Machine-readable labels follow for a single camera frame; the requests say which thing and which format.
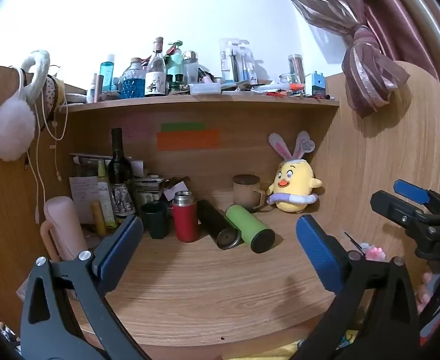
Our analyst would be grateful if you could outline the orange sticky note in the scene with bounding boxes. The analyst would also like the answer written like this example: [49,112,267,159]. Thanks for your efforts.
[157,129,220,151]

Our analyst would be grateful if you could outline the red thermos flask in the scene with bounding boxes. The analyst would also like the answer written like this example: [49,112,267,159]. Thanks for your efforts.
[172,191,200,243]

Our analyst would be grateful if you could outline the yellow cloth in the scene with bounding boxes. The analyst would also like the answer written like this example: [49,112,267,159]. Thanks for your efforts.
[227,329,356,360]

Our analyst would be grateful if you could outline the wooden desk shelf unit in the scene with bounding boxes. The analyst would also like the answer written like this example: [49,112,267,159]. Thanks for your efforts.
[0,60,440,350]

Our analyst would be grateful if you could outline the black pen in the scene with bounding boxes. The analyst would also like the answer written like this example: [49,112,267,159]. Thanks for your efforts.
[344,232,364,253]

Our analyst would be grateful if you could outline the white paper note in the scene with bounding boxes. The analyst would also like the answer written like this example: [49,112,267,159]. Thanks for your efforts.
[69,175,101,224]

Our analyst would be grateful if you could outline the yellow-green slim bottle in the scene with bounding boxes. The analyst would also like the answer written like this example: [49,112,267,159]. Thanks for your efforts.
[97,160,118,229]

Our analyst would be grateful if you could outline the clear silver-capped bottle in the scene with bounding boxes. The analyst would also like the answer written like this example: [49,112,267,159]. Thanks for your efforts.
[182,50,200,85]

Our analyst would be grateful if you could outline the yellow chick plush toy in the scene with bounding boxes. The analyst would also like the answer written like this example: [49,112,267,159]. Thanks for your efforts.
[267,130,323,214]

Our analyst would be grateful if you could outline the dark green cup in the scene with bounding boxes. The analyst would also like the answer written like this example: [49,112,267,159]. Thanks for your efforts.
[141,202,168,240]

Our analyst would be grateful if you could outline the white fluffy earmuffs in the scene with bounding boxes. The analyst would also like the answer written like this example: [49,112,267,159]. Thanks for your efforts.
[0,49,51,162]

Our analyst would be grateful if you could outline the clear labelled liquor bottle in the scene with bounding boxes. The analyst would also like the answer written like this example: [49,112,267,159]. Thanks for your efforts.
[145,37,167,97]

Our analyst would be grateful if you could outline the clear jar of sticks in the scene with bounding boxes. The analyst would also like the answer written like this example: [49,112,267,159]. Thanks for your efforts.
[288,54,305,85]

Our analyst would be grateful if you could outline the pink sticky note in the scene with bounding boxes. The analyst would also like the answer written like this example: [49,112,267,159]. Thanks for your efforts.
[124,118,149,144]

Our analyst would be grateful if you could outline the brown lidded mug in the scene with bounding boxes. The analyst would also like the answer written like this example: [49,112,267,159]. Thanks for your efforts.
[232,174,266,211]

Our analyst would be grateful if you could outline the blue pencil sharpener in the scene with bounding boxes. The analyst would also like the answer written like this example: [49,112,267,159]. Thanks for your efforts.
[305,71,328,97]

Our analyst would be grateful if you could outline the yellow tube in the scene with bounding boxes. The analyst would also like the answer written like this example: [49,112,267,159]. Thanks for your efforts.
[90,200,108,235]

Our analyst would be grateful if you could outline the small white bottle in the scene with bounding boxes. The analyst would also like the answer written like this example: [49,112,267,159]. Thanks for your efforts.
[88,74,99,103]

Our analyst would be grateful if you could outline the dark wine bottle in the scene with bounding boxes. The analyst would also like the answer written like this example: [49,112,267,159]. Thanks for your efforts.
[107,127,136,223]

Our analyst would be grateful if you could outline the mint pump bottle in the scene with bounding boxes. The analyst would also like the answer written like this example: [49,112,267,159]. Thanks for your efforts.
[166,40,185,88]

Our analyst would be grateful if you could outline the pink white small toy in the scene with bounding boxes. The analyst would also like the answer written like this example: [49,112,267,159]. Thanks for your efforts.
[359,243,388,262]

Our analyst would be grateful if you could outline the teal slim bottle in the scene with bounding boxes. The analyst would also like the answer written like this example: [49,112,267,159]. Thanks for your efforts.
[100,54,116,93]

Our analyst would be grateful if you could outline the white plastic box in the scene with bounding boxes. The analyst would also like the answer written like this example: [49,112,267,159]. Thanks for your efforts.
[189,83,221,95]

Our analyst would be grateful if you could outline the white earphone cable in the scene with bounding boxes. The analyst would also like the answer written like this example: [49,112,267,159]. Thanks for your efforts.
[24,65,69,226]

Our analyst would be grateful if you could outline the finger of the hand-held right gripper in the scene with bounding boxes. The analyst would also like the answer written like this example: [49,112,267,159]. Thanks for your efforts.
[370,190,428,230]
[393,179,440,215]

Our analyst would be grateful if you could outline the pink bottle with handle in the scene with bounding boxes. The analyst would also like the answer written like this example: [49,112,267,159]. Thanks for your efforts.
[40,197,90,263]

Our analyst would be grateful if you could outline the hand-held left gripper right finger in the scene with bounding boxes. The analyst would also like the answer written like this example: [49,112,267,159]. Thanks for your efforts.
[296,214,420,360]

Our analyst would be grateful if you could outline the beige dotted headband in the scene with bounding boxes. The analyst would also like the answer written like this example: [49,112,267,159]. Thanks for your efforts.
[41,75,69,133]

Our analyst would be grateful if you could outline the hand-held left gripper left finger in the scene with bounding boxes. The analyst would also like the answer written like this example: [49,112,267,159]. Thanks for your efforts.
[19,214,153,360]

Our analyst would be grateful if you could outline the toothbrush blister packs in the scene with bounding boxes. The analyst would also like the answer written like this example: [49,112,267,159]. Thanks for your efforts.
[220,38,259,83]

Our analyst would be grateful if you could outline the pink striped curtain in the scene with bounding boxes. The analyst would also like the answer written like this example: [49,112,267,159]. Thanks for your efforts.
[272,0,440,119]

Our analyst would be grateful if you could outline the black tumbler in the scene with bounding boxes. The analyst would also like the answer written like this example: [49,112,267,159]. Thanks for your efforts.
[197,199,242,251]

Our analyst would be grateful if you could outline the glass jar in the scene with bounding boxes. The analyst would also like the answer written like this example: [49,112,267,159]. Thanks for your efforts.
[132,176,165,214]

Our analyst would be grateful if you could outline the person's right hand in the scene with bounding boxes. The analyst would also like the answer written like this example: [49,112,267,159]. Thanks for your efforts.
[416,272,435,314]

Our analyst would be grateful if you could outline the blue liquid glass bottle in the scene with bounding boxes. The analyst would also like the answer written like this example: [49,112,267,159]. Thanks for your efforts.
[121,58,146,99]

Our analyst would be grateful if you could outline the green sticky note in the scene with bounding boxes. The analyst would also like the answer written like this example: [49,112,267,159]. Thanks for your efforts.
[161,122,206,133]

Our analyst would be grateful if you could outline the green tumbler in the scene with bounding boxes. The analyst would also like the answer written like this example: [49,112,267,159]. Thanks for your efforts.
[225,204,275,254]

